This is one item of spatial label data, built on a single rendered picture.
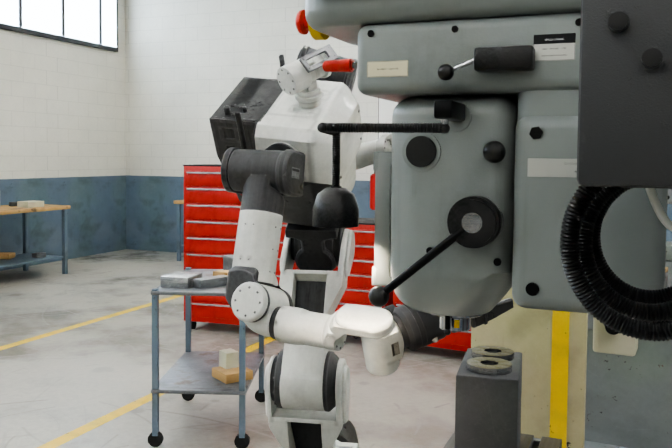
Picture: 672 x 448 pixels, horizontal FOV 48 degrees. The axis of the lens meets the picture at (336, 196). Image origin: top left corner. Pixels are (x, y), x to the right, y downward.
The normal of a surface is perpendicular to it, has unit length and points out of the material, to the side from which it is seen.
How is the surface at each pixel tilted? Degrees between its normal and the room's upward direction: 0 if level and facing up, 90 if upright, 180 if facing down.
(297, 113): 34
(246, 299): 75
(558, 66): 90
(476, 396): 90
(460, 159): 90
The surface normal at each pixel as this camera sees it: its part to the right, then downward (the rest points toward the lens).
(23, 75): 0.93, 0.03
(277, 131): -0.26, -0.20
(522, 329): -0.37, 0.04
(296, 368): -0.14, -0.45
